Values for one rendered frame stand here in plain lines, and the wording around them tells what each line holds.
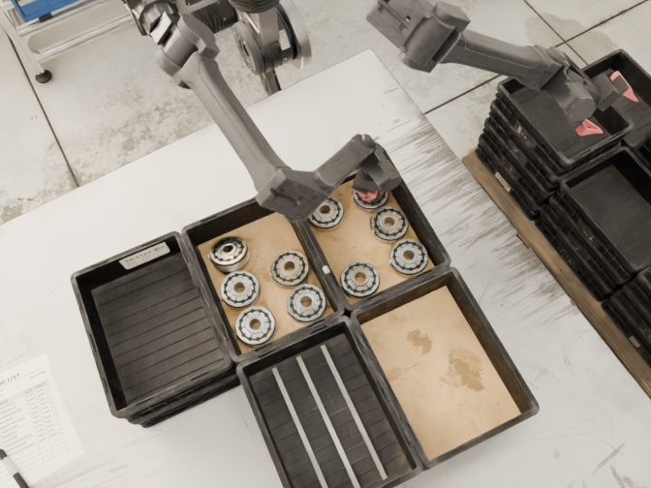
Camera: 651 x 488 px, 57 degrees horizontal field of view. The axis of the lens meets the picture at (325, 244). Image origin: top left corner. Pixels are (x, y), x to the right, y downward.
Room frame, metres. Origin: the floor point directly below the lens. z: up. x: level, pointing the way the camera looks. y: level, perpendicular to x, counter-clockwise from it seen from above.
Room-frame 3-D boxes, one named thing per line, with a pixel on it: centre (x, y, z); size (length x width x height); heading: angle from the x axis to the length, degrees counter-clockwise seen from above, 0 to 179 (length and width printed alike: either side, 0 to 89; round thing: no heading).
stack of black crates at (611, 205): (0.89, -1.06, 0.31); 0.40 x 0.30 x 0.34; 26
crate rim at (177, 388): (0.47, 0.45, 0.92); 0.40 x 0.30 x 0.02; 21
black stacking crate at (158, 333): (0.47, 0.45, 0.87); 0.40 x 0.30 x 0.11; 21
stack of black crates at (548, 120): (1.24, -0.88, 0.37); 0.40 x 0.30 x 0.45; 26
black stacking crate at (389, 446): (0.20, 0.03, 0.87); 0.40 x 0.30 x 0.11; 21
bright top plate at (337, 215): (0.76, -0.01, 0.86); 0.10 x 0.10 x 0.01
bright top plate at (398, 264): (0.61, -0.22, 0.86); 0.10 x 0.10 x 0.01
